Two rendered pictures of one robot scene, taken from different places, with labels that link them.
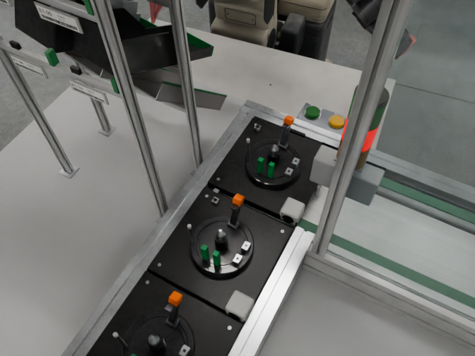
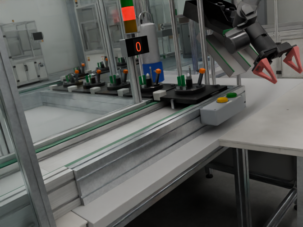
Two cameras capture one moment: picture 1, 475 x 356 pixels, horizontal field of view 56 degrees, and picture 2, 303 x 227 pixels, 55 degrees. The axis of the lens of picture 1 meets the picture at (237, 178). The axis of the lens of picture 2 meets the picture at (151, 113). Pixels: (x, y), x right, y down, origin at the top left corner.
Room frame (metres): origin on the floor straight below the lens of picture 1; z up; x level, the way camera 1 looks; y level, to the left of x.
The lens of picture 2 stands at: (0.83, -1.38, 1.27)
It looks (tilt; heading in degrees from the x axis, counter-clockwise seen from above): 16 degrees down; 106
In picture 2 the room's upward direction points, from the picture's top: 9 degrees counter-clockwise
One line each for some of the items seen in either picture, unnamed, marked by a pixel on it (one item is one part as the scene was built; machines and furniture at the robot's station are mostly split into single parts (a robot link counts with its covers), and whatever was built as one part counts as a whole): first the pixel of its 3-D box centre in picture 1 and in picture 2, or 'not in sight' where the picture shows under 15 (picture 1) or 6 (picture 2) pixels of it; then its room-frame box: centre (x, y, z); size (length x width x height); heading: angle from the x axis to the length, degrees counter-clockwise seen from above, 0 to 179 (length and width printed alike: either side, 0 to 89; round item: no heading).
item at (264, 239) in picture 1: (221, 239); (148, 80); (0.43, 0.04, 1.01); 0.24 x 0.24 x 0.13; 60
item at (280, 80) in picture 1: (225, 120); (251, 105); (0.92, 0.03, 0.84); 0.90 x 0.70 x 0.03; 67
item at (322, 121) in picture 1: (334, 130); (222, 108); (0.79, -0.27, 0.93); 0.21 x 0.07 x 0.06; 60
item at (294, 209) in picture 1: (292, 211); (159, 95); (0.52, -0.13, 0.97); 0.05 x 0.05 x 0.04; 60
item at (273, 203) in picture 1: (272, 167); (190, 93); (0.65, -0.09, 0.96); 0.24 x 0.24 x 0.02; 60
